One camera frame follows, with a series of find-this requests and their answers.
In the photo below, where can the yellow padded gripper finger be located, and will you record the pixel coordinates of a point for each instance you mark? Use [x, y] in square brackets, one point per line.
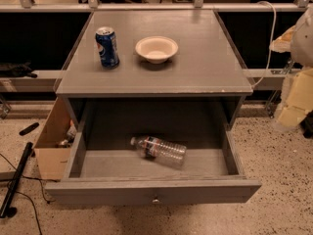
[283, 43]
[296, 98]

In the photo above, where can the clear plastic water bottle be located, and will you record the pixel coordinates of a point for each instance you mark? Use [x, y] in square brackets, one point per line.
[159, 150]

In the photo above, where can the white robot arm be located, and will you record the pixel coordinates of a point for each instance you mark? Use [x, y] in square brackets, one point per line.
[302, 42]

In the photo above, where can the grey open top drawer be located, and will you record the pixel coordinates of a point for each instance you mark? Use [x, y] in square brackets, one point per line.
[104, 169]

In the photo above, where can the white paper bowl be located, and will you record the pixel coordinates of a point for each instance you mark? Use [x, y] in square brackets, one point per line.
[156, 49]

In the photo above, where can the grey wooden cabinet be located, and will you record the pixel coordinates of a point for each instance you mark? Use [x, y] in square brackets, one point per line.
[205, 64]

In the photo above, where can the blue Pepsi soda can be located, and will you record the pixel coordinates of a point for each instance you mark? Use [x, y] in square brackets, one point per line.
[107, 47]

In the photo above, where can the items inside cardboard box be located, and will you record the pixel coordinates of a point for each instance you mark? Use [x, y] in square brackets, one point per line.
[70, 135]

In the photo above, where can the brown cardboard box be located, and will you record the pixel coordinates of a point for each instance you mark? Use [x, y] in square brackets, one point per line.
[50, 152]

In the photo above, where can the small black flat object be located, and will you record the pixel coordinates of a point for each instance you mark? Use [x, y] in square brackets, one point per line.
[29, 129]

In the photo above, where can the black bag on ledge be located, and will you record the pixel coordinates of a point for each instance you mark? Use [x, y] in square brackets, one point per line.
[16, 70]

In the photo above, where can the black stand bar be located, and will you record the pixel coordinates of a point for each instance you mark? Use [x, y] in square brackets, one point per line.
[14, 182]

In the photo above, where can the metal bracket leg right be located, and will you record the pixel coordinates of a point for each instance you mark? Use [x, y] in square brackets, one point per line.
[269, 106]

